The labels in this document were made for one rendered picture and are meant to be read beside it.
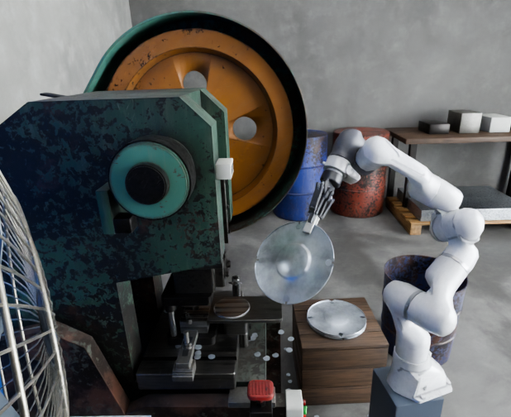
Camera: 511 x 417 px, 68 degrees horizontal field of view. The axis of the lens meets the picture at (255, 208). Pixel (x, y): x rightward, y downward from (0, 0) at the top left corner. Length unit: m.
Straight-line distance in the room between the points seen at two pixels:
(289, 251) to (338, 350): 0.72
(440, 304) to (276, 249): 0.55
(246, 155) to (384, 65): 3.25
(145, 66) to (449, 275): 1.28
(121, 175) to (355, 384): 1.54
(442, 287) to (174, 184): 0.94
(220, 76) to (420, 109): 3.52
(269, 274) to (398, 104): 3.59
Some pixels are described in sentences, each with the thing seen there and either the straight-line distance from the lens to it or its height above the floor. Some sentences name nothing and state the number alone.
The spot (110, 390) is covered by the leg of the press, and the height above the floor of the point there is 0.69.
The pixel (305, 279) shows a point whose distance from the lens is 1.25.
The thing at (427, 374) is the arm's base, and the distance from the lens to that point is 1.56.
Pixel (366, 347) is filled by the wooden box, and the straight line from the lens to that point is 1.91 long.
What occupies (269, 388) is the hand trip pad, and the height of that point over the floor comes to 0.76.
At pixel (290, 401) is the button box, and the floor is 0.63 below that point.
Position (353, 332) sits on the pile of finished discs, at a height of 0.37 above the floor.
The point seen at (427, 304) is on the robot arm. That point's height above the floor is 0.83.
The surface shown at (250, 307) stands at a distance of 1.35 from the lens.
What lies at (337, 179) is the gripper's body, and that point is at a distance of 1.34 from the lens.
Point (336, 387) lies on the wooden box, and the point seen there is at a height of 0.11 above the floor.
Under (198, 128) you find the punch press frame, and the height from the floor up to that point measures 1.43.
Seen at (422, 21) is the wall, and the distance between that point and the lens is 4.71.
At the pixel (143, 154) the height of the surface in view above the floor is 1.39.
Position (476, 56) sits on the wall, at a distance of 4.94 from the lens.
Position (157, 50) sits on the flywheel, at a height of 1.62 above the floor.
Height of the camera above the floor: 1.56
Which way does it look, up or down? 21 degrees down
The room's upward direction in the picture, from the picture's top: 2 degrees counter-clockwise
